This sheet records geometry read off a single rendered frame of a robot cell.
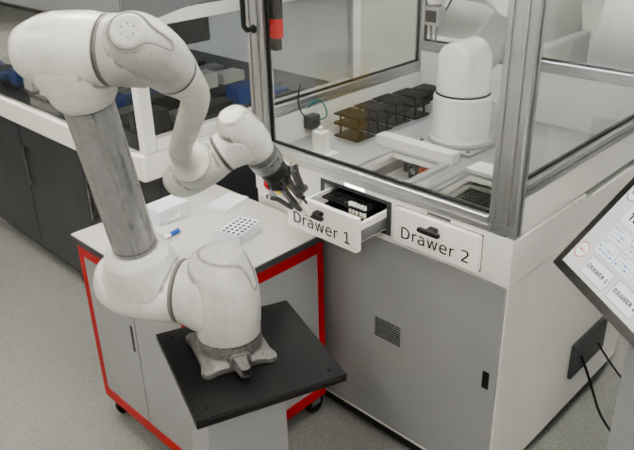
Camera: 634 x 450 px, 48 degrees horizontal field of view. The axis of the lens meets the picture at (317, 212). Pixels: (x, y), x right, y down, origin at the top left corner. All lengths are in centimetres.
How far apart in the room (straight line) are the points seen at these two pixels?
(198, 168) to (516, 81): 79
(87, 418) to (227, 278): 141
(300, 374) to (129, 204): 54
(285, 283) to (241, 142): 65
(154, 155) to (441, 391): 130
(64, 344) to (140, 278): 170
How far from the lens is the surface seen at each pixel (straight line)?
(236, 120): 174
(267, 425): 180
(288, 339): 178
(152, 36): 126
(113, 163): 148
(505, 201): 187
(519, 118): 179
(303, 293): 235
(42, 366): 320
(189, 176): 176
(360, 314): 239
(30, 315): 356
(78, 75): 134
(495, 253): 195
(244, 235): 225
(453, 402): 231
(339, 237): 208
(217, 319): 161
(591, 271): 170
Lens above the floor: 182
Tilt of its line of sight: 26 degrees down
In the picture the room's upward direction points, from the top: 1 degrees counter-clockwise
